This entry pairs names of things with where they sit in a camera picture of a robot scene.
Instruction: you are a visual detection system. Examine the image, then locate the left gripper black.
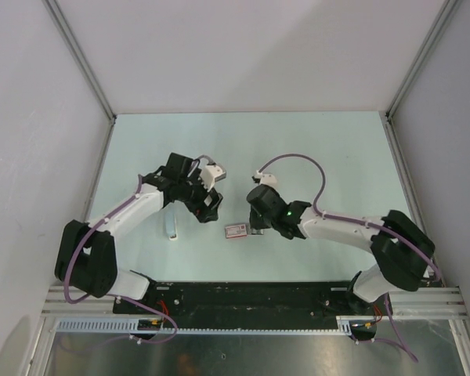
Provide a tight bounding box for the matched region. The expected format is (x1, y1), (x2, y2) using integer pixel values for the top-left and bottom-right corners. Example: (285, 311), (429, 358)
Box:
(179, 168), (222, 223)

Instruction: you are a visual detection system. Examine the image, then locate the red staple box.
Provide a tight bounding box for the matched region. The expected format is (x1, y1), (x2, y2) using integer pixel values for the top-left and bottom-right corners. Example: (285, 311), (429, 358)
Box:
(225, 223), (248, 239)

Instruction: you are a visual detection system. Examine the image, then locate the light blue stapler cover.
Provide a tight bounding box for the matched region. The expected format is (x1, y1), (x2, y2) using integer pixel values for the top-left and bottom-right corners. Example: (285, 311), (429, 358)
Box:
(164, 211), (178, 240)

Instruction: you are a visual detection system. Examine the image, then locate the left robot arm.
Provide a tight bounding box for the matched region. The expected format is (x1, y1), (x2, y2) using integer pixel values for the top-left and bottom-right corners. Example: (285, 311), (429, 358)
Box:
(54, 153), (226, 313)

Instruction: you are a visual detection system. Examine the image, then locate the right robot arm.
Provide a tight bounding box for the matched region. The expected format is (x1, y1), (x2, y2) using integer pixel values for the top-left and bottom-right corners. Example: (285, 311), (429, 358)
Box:
(246, 184), (435, 314)

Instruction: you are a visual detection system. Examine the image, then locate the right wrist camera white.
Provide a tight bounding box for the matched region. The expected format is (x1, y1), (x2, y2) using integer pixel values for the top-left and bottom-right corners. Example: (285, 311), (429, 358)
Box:
(252, 171), (277, 189)

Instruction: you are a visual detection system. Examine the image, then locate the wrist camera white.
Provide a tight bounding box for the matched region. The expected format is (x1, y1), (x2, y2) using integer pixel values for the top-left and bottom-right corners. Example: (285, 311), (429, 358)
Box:
(200, 164), (226, 192)
(252, 171), (277, 189)

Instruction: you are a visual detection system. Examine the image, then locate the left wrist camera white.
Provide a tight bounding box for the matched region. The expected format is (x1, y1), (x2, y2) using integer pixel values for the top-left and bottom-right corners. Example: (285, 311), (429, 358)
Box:
(200, 164), (226, 192)

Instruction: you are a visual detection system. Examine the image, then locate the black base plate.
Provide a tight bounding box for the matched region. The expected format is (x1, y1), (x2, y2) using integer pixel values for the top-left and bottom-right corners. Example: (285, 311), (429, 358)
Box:
(113, 281), (386, 331)

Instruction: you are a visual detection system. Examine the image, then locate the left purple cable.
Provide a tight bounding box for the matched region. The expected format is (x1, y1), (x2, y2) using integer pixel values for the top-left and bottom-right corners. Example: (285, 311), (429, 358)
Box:
(56, 155), (216, 353)

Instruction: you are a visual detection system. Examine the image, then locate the purple cable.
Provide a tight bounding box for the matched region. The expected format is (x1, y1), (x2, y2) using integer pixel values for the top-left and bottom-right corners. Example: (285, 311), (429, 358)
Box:
(56, 155), (216, 353)
(256, 153), (442, 363)

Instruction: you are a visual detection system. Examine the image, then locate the grey cable duct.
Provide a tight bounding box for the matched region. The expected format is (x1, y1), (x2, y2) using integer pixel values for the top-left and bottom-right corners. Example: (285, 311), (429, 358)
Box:
(54, 316), (353, 336)

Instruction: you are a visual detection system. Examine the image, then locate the aluminium rail frame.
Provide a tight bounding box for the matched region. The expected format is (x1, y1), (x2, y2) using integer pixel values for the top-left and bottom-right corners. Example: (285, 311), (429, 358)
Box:
(41, 286), (468, 320)

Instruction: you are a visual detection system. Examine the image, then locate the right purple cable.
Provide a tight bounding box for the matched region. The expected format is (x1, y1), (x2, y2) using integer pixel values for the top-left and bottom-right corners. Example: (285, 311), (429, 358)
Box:
(256, 153), (442, 363)

